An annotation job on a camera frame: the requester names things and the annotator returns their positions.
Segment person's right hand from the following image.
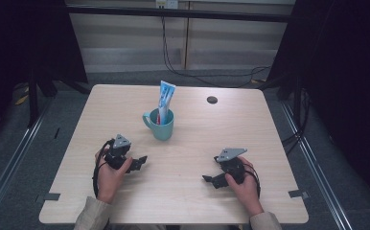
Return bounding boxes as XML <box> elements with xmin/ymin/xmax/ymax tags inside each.
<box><xmin>224</xmin><ymin>155</ymin><xmax>266</xmax><ymax>218</ymax></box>

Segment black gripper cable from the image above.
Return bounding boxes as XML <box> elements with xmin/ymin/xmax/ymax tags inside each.
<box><xmin>243</xmin><ymin>161</ymin><xmax>262</xmax><ymax>198</ymax></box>
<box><xmin>91</xmin><ymin>138</ymin><xmax>116</xmax><ymax>199</ymax></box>

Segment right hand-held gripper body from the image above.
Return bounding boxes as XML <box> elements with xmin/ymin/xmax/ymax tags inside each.
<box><xmin>213</xmin><ymin>147</ymin><xmax>248</xmax><ymax>185</ymax></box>

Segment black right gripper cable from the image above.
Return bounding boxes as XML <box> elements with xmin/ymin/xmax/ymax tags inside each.
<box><xmin>243</xmin><ymin>161</ymin><xmax>262</xmax><ymax>198</ymax></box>

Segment grey tape piece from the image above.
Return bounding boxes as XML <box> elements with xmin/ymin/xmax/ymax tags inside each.
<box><xmin>288</xmin><ymin>189</ymin><xmax>310</xmax><ymax>199</ymax></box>
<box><xmin>42</xmin><ymin>192</ymin><xmax>61</xmax><ymax>202</ymax></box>

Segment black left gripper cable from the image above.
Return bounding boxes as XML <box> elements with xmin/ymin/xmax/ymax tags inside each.
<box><xmin>91</xmin><ymin>138</ymin><xmax>116</xmax><ymax>199</ymax></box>

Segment black metal stand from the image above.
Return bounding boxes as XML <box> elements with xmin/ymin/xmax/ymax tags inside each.
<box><xmin>27</xmin><ymin>66</ymin><xmax>41</xmax><ymax>129</ymax></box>

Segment dark curtain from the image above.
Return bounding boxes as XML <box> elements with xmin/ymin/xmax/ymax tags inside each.
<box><xmin>0</xmin><ymin>0</ymin><xmax>89</xmax><ymax>151</ymax></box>
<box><xmin>259</xmin><ymin>0</ymin><xmax>370</xmax><ymax>202</ymax></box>

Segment black horizontal bar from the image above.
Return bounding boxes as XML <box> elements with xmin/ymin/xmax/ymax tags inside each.
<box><xmin>65</xmin><ymin>5</ymin><xmax>296</xmax><ymax>24</ymax></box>

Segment black wall cable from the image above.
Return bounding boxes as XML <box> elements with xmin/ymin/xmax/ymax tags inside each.
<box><xmin>160</xmin><ymin>15</ymin><xmax>271</xmax><ymax>88</ymax></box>

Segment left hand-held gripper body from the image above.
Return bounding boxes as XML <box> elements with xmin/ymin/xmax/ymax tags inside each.
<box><xmin>104</xmin><ymin>133</ymin><xmax>133</xmax><ymax>171</ymax></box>

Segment person's left hand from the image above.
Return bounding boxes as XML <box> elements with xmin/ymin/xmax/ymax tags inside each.
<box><xmin>94</xmin><ymin>149</ymin><xmax>133</xmax><ymax>205</ymax></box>

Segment red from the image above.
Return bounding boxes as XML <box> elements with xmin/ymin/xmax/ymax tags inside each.
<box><xmin>155</xmin><ymin>80</ymin><xmax>177</xmax><ymax>126</ymax></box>

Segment white wall socket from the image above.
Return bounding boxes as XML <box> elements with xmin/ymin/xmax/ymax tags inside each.
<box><xmin>154</xmin><ymin>0</ymin><xmax>179</xmax><ymax>10</ymax></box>

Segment teal cup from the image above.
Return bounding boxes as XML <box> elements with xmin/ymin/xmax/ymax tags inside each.
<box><xmin>142</xmin><ymin>107</ymin><xmax>175</xmax><ymax>142</ymax></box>

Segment black floor cables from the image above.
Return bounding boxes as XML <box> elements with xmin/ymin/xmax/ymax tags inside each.
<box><xmin>281</xmin><ymin>88</ymin><xmax>312</xmax><ymax>156</ymax></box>

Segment metal floor rail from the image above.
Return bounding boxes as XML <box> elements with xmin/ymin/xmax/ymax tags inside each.
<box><xmin>0</xmin><ymin>97</ymin><xmax>53</xmax><ymax>222</ymax></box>
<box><xmin>279</xmin><ymin>101</ymin><xmax>354</xmax><ymax>230</ymax></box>

